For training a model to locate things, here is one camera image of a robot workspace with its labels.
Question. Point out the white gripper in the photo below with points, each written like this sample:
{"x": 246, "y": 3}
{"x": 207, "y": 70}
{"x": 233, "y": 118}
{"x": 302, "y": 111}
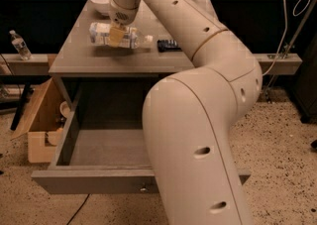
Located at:
{"x": 121, "y": 14}

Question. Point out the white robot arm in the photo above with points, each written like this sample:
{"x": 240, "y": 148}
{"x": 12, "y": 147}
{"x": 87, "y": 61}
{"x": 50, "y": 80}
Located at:
{"x": 228, "y": 78}

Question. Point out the grey cabinet with counter top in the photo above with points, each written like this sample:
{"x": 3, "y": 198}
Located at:
{"x": 79, "y": 57}

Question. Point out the clear water bottle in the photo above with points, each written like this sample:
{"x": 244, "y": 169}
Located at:
{"x": 20, "y": 45}

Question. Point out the grey open top drawer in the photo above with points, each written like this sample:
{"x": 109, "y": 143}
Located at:
{"x": 123, "y": 134}

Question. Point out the white ceramic bowl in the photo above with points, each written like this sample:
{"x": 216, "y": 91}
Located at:
{"x": 101, "y": 6}

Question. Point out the dark blue snack bar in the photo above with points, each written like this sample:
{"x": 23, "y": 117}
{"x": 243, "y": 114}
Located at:
{"x": 168, "y": 46}

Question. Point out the cardboard box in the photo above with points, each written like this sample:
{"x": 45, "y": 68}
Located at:
{"x": 41, "y": 123}

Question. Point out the black table leg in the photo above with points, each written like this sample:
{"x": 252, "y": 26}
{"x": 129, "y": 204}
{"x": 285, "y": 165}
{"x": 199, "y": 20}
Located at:
{"x": 22, "y": 101}

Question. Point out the grey ledge rail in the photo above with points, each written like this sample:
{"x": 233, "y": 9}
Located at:
{"x": 11, "y": 64}

